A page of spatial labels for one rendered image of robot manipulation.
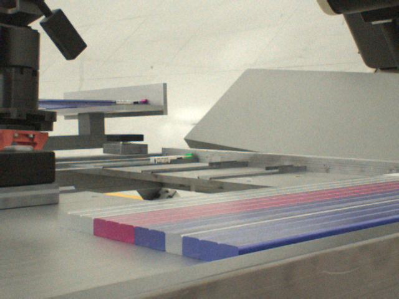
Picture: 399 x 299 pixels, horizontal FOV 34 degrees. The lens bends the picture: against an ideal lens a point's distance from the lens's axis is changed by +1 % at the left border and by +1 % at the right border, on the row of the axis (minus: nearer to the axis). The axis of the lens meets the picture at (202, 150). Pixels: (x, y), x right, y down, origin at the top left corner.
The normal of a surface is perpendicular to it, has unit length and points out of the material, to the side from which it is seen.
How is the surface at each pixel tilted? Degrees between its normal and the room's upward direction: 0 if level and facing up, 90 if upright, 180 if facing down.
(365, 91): 0
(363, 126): 0
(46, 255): 42
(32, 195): 90
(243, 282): 90
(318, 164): 48
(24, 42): 83
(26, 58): 87
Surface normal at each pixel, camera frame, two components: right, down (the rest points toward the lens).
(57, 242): 0.00, -1.00
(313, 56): -0.47, -0.72
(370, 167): -0.71, 0.04
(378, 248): 0.70, 0.04
